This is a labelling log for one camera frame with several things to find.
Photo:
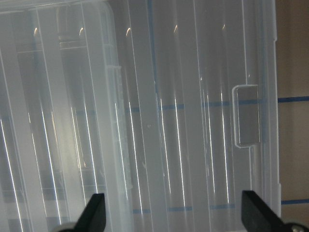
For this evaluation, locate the clear plastic box lid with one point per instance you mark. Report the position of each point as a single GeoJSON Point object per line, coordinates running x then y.
{"type": "Point", "coordinates": [200, 99]}

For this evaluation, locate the clear plastic storage box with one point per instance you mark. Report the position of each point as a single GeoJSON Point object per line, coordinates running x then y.
{"type": "Point", "coordinates": [62, 116]}

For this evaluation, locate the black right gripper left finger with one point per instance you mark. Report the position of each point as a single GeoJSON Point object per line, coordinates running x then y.
{"type": "Point", "coordinates": [93, 218]}

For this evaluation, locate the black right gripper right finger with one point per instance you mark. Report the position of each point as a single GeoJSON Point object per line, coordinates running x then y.
{"type": "Point", "coordinates": [256, 216]}

